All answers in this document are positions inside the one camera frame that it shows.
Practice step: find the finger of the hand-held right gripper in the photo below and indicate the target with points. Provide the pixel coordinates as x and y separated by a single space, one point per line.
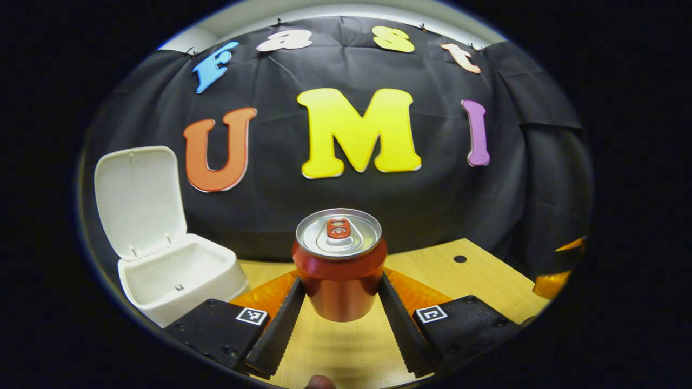
551 283
565 262

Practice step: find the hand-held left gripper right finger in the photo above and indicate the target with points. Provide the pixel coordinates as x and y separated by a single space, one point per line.
403 332

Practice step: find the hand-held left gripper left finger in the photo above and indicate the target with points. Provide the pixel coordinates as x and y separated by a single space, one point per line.
281 329

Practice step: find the red pop can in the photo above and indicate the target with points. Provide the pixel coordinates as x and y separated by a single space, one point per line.
340 286

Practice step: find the white desktop garbage bin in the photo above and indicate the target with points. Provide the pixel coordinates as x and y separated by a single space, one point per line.
146 200

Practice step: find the wooden desktop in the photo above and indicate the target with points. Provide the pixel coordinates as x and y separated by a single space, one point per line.
476 286

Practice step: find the black backdrop cloth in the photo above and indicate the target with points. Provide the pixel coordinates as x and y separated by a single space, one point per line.
432 200

